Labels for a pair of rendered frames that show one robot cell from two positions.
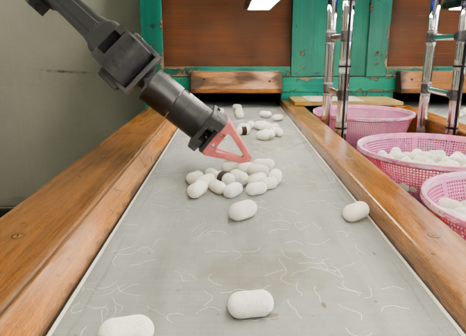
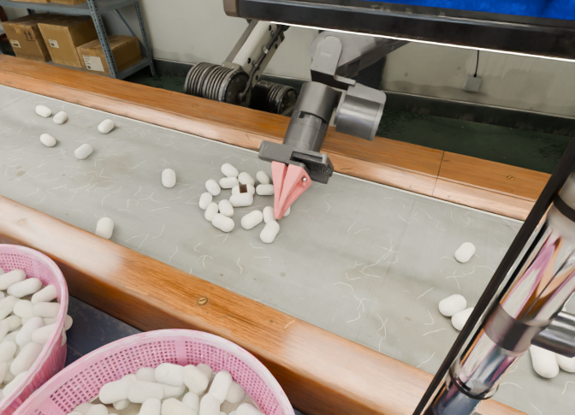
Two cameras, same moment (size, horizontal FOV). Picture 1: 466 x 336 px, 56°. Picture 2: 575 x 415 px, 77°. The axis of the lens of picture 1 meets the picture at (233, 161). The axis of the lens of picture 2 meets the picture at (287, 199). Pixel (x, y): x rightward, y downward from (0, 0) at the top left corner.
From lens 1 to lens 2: 0.97 m
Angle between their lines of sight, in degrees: 99
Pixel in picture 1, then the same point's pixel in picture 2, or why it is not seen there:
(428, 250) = (20, 206)
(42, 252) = (170, 109)
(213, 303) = (104, 150)
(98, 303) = (139, 128)
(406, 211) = (55, 234)
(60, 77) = not seen: outside the picture
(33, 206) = (231, 109)
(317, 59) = not seen: outside the picture
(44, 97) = not seen: outside the picture
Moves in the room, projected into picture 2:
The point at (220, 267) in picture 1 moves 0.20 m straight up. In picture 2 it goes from (127, 159) to (88, 46)
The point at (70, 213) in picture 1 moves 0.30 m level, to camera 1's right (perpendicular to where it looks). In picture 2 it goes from (209, 116) to (91, 203)
